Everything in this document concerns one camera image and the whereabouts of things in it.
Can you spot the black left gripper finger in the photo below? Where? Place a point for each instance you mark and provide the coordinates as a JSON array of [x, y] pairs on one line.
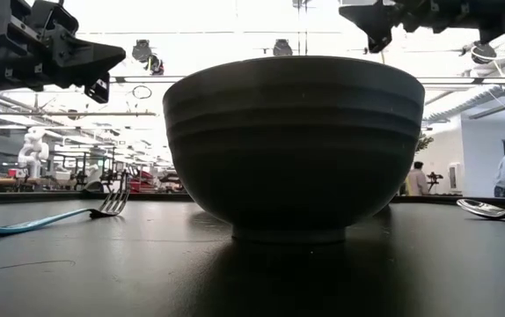
[[98, 90], [90, 59]]

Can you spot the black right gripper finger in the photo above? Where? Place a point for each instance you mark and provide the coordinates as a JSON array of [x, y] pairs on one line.
[[380, 43], [373, 17]]

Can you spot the black ribbed bowl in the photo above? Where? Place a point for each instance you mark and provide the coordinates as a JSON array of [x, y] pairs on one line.
[[294, 145]]

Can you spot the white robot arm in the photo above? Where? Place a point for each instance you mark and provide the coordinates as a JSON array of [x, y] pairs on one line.
[[32, 152]]

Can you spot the red tool cart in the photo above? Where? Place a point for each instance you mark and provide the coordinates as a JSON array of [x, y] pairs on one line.
[[140, 182]]

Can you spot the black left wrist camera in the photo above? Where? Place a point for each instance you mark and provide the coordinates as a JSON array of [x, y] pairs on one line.
[[54, 15]]

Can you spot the black metal table frame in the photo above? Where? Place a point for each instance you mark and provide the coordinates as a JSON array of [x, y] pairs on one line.
[[37, 197]]

